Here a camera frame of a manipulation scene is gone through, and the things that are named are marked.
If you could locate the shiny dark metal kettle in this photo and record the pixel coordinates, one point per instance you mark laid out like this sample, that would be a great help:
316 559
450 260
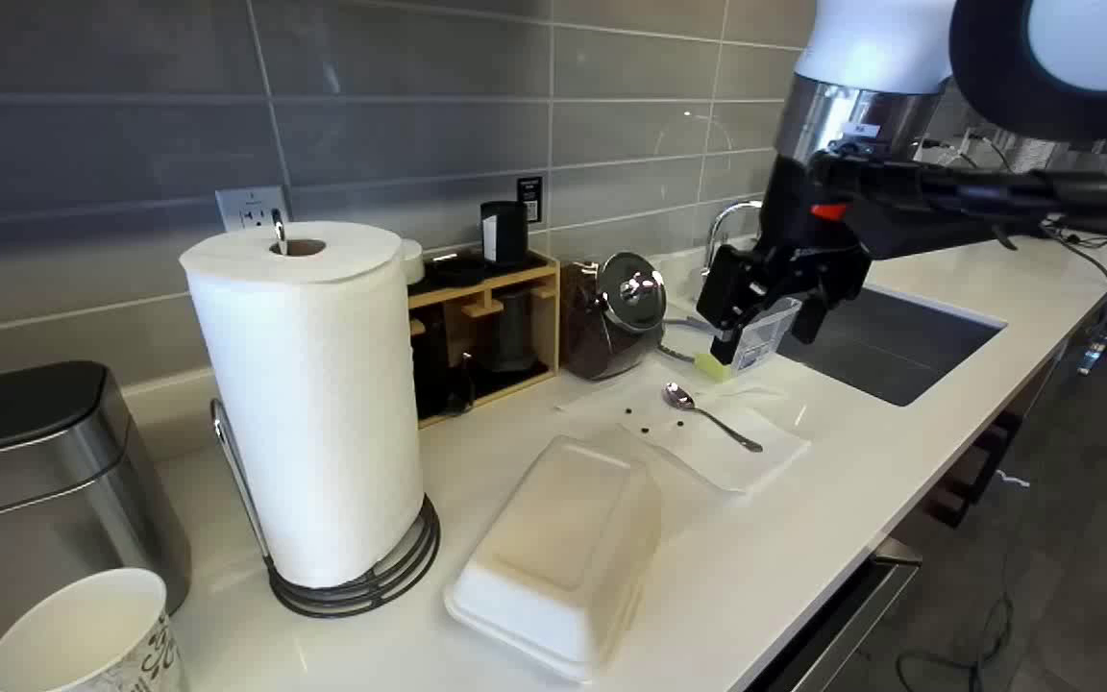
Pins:
614 312

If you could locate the stainless steel trash bin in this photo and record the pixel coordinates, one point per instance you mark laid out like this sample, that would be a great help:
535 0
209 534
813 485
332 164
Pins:
27 476

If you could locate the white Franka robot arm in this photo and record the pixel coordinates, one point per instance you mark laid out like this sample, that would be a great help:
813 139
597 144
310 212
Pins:
872 51

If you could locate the white paper towel roll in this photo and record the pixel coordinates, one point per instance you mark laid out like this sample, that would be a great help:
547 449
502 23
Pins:
310 399
361 597

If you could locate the white paper cup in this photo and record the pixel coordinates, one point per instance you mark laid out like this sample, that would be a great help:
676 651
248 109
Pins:
79 640

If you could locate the metal spoon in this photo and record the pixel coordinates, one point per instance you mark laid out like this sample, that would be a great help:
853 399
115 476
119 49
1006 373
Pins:
676 399

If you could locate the dark undermount sink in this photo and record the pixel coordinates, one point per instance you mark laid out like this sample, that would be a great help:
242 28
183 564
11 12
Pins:
893 347

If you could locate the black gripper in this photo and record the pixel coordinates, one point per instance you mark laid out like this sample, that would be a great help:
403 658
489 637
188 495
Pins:
779 272

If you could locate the yellow-green sponge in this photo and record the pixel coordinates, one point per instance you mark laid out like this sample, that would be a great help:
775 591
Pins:
710 365

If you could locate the cabinet front below counter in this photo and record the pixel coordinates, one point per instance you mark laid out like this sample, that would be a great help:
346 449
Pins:
837 628

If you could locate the wooden countertop organizer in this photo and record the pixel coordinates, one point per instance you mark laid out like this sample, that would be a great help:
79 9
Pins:
487 292

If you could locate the white paper napkin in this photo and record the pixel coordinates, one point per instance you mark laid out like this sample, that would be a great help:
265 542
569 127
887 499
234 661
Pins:
725 460

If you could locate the small chrome faucet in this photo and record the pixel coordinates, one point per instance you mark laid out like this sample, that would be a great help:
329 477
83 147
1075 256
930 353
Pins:
725 218

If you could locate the white styrofoam takeout container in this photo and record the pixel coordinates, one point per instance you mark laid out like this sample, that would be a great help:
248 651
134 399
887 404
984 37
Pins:
555 551

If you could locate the flat black device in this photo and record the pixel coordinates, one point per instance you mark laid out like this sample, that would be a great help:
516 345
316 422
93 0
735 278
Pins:
1095 223

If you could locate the dark jar in organizer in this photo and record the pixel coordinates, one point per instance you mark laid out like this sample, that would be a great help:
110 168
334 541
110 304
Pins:
512 333

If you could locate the white wall outlet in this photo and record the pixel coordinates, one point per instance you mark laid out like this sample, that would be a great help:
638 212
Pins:
251 204

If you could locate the black canister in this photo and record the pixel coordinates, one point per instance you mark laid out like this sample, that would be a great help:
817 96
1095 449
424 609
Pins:
502 233

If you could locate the small black wall plate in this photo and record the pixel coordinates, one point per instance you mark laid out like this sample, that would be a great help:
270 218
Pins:
528 199

